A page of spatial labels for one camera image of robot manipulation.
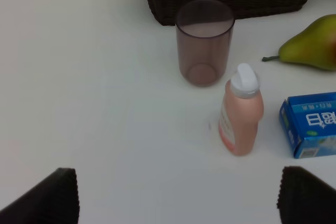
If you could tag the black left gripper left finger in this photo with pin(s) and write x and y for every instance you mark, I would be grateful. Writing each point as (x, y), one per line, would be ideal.
(54, 200)

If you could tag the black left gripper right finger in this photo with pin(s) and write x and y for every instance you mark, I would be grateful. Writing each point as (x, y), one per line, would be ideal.
(305, 198)

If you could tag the green red pear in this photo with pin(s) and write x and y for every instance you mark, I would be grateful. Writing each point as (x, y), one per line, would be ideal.
(313, 47)

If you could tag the blue Darlie toothpaste box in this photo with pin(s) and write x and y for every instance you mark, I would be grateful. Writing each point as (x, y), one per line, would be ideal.
(308, 122)

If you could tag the pink bottle white cap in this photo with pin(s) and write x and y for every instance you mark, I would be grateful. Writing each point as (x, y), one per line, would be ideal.
(241, 111)

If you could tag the translucent pink plastic cup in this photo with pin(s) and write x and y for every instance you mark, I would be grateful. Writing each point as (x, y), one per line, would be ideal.
(203, 33)

